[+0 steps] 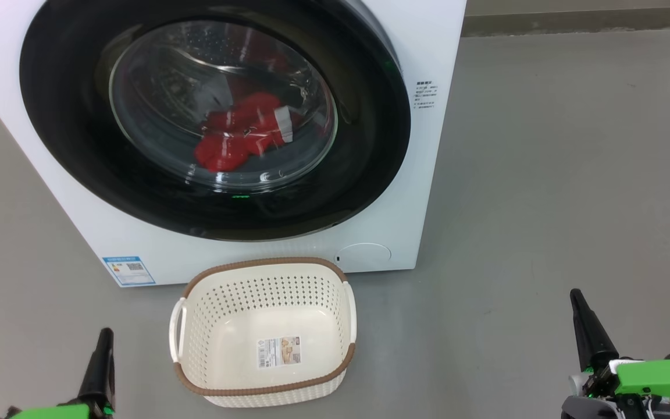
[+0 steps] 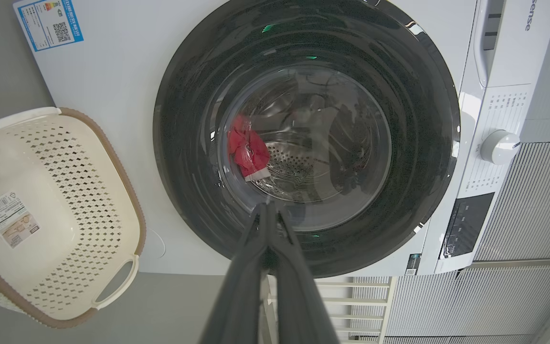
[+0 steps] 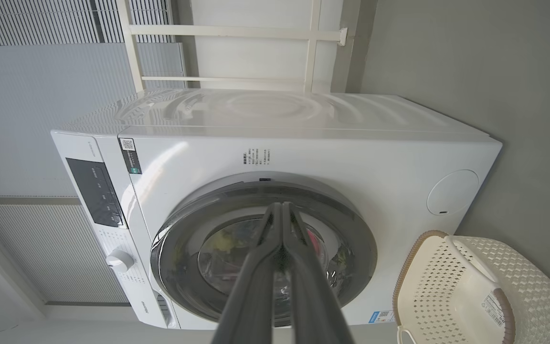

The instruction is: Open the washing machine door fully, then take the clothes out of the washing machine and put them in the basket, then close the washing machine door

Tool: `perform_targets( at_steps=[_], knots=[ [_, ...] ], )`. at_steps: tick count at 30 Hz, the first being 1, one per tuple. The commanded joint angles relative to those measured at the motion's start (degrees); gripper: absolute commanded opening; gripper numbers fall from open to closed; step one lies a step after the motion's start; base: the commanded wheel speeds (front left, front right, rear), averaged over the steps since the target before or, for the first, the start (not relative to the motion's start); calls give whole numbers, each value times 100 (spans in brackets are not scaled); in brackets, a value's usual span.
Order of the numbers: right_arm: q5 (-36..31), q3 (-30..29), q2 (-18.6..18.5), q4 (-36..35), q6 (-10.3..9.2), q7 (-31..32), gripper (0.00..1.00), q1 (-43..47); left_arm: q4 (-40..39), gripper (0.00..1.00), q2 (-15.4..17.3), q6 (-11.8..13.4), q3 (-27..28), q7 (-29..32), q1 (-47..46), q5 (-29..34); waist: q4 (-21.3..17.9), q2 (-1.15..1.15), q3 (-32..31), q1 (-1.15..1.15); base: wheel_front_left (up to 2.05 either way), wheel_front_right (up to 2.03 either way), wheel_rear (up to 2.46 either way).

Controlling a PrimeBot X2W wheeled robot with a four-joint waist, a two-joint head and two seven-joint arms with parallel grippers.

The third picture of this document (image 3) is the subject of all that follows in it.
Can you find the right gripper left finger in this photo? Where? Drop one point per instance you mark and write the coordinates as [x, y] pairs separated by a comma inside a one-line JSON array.
[[251, 306]]

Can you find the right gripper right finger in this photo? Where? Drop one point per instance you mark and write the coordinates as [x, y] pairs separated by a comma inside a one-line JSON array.
[[315, 310]]

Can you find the dark grey round washer door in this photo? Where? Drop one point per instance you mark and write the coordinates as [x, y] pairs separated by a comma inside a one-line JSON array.
[[184, 267]]

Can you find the cream perforated laundry basket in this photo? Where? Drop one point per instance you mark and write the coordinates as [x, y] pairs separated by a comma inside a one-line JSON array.
[[447, 296]]

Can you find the silver washing machine dial knob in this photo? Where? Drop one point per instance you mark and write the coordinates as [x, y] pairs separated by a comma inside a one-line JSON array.
[[120, 261]]

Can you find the white front-load washing machine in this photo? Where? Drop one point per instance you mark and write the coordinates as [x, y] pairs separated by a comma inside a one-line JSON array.
[[303, 153]]

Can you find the black washing machine control panel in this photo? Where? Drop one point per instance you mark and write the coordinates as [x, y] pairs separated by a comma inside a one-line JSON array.
[[96, 193]]

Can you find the blue energy label sticker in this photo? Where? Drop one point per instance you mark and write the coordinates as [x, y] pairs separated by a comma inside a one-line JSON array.
[[381, 317]]

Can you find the round white filter cover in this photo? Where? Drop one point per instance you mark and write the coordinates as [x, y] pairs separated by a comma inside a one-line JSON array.
[[452, 192]]

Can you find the grey slatted blind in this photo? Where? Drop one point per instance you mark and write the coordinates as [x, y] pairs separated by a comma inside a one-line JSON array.
[[31, 21], [55, 253]]

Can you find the cream metal railing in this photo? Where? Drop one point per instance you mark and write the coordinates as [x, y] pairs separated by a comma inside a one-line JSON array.
[[237, 31]]

